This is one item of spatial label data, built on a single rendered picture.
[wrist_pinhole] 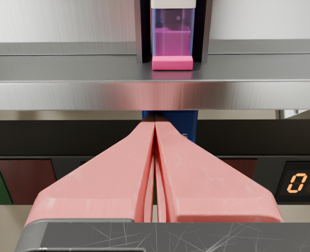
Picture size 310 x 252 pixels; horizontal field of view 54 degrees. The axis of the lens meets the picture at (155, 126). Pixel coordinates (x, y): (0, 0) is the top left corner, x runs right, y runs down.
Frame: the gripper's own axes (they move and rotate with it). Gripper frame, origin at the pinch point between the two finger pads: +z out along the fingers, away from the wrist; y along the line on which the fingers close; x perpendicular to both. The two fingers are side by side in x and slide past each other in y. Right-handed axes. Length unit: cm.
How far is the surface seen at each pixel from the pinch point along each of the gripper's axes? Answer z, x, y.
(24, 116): 61, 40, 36
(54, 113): 61, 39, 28
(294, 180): 2.2, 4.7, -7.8
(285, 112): 33.6, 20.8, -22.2
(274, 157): 2.3, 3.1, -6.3
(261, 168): 2.2, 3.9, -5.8
